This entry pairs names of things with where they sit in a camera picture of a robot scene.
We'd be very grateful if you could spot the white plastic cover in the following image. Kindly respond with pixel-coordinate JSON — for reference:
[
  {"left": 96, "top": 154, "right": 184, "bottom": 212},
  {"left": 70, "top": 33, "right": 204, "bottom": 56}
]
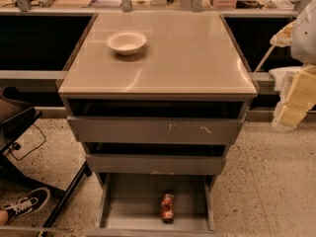
[{"left": 269, "top": 66, "right": 300, "bottom": 92}]

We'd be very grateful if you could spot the grey bottom drawer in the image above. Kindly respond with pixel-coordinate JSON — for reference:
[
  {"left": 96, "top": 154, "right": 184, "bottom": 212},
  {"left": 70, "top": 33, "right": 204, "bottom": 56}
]
[{"left": 86, "top": 174, "right": 224, "bottom": 237}]

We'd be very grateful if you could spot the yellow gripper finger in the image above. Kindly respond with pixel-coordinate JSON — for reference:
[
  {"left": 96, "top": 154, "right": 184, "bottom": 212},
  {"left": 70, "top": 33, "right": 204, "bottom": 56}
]
[
  {"left": 272, "top": 102, "right": 307, "bottom": 132},
  {"left": 285, "top": 65, "right": 316, "bottom": 110}
]

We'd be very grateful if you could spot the grey top drawer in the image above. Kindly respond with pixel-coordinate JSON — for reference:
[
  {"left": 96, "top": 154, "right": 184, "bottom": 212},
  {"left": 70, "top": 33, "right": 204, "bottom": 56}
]
[{"left": 68, "top": 100, "right": 244, "bottom": 144}]

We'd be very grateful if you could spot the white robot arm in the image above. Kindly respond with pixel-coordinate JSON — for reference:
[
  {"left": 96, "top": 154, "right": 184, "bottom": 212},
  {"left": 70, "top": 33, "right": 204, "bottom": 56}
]
[{"left": 270, "top": 0, "right": 316, "bottom": 132}]

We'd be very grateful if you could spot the white bowl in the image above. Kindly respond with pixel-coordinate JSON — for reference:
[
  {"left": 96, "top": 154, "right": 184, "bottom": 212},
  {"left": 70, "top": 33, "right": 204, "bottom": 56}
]
[{"left": 106, "top": 31, "right": 147, "bottom": 56}]

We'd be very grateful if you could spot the white stick with black tip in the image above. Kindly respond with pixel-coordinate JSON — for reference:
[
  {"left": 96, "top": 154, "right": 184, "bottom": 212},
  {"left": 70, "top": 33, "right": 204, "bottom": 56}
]
[{"left": 254, "top": 44, "right": 276, "bottom": 72}]

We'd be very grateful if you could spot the black chair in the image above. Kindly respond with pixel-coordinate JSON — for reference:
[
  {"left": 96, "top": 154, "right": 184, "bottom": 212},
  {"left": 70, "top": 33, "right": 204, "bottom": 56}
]
[{"left": 0, "top": 86, "right": 93, "bottom": 237}]

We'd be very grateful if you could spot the grey drawer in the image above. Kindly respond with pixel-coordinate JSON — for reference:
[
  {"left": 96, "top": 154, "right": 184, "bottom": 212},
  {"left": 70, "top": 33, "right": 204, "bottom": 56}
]
[
  {"left": 86, "top": 174, "right": 224, "bottom": 237},
  {"left": 86, "top": 143, "right": 226, "bottom": 175},
  {"left": 68, "top": 100, "right": 244, "bottom": 144}
]

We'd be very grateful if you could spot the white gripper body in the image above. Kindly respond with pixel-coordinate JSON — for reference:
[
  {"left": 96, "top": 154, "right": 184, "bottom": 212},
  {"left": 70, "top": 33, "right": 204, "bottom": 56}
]
[{"left": 279, "top": 71, "right": 295, "bottom": 101}]

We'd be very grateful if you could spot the grey drawer cabinet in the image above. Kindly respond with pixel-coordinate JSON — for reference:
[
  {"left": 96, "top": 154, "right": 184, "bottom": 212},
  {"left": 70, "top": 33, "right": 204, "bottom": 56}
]
[{"left": 57, "top": 11, "right": 259, "bottom": 183}]

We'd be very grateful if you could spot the black cable on floor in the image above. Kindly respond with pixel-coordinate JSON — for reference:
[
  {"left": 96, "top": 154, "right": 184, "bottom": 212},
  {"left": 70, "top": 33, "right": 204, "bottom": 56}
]
[{"left": 9, "top": 123, "right": 47, "bottom": 162}]

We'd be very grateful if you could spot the grey middle drawer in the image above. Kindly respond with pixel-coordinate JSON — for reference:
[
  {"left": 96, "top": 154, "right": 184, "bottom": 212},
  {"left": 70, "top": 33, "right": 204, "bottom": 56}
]
[{"left": 86, "top": 143, "right": 226, "bottom": 175}]

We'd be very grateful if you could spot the red coke can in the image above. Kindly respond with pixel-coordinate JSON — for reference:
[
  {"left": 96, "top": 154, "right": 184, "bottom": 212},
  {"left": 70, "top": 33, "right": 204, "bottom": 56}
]
[{"left": 161, "top": 194, "right": 174, "bottom": 223}]

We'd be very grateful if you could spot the black white sneaker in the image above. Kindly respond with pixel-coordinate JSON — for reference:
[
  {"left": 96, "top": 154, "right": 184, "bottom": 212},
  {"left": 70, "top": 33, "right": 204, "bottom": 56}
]
[{"left": 0, "top": 188, "right": 50, "bottom": 226}]

